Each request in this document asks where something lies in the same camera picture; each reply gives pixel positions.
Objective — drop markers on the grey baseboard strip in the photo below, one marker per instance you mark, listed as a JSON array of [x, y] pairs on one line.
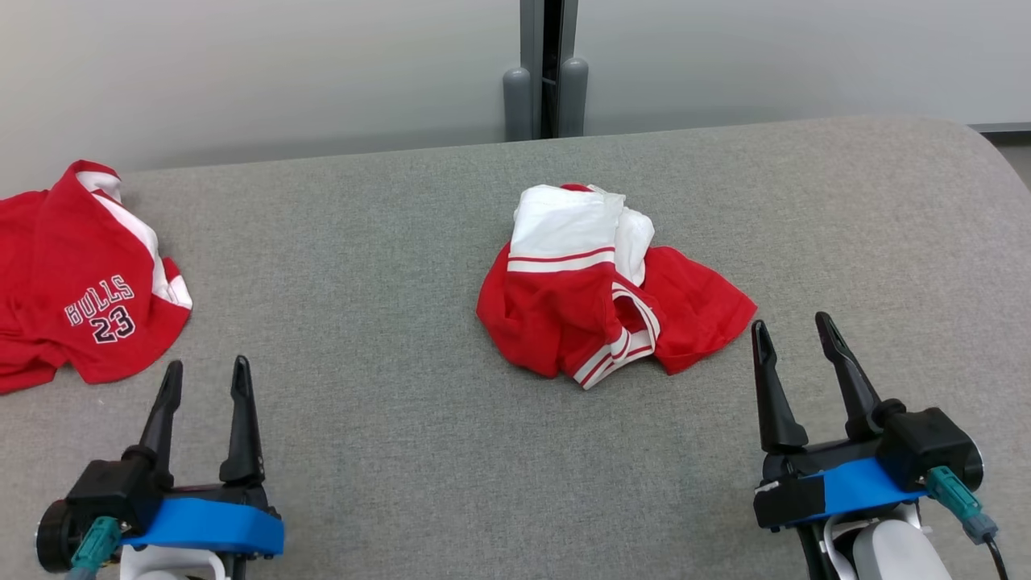
[[1003, 127]]

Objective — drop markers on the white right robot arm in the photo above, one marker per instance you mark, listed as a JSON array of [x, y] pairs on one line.
[[894, 552]]

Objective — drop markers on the dark metal wall frame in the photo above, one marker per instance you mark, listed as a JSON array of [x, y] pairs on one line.
[[527, 32]]

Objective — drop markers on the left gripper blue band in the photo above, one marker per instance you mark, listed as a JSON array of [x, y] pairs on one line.
[[201, 524]]

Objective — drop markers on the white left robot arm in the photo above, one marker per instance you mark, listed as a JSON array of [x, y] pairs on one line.
[[169, 564]]

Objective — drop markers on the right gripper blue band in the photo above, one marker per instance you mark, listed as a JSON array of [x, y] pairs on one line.
[[854, 487]]

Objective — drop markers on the red white-trimmed shorts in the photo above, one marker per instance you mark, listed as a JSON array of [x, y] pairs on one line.
[[556, 314]]

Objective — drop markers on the red Bulls jersey white band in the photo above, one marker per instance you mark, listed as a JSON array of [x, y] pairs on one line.
[[48, 266]]

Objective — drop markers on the grey rounded post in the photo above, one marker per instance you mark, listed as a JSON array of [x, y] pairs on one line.
[[517, 105], [573, 97]]

